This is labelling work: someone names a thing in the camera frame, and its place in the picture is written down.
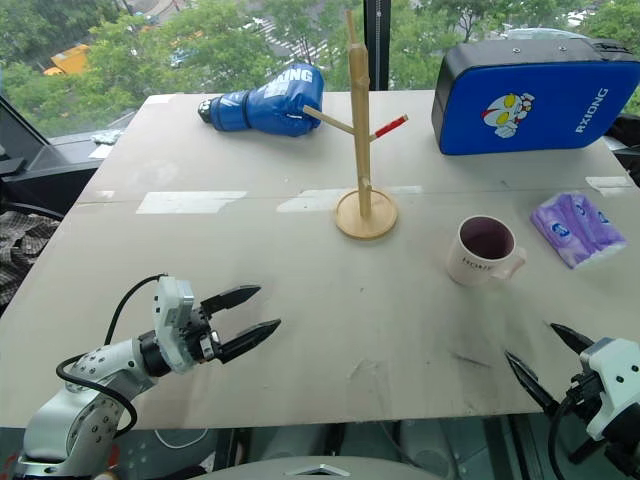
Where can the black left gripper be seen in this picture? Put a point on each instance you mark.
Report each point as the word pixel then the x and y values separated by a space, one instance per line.
pixel 204 334

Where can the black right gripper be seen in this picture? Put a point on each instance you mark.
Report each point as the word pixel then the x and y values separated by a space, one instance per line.
pixel 586 395

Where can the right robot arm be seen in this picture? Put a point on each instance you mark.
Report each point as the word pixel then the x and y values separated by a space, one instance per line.
pixel 625 457

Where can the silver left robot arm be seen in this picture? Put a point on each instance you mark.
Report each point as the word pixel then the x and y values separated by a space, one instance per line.
pixel 75 400

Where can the wooden mug tree stand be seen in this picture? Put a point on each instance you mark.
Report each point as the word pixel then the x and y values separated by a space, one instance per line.
pixel 365 220

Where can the white tape strip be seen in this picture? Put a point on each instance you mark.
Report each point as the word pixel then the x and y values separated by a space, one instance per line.
pixel 612 185
pixel 187 202

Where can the purple tissue pack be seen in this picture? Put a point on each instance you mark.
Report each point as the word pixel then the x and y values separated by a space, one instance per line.
pixel 577 230

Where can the blue boxing glove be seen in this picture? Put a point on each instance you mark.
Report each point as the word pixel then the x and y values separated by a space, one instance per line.
pixel 270 107

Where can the small crumpled wrapper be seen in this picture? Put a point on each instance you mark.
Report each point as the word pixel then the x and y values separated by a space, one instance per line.
pixel 106 137

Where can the checked cloth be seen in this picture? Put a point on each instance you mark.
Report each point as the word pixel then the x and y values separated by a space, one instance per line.
pixel 25 250

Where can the black chair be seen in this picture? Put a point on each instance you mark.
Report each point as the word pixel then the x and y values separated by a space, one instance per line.
pixel 45 175

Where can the blue punching pad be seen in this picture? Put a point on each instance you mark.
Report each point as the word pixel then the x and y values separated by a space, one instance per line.
pixel 530 100

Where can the yellow vehicle outside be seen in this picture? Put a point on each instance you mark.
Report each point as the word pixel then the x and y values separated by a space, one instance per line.
pixel 70 59

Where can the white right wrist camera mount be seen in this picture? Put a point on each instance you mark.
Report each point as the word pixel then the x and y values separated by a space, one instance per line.
pixel 617 380

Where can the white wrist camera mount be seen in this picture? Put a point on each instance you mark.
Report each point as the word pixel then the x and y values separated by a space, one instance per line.
pixel 172 320
pixel 617 380

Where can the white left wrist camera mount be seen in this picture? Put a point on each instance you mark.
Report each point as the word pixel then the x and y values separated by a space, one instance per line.
pixel 172 320

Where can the black window frame post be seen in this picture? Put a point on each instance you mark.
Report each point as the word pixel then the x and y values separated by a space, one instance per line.
pixel 377 45

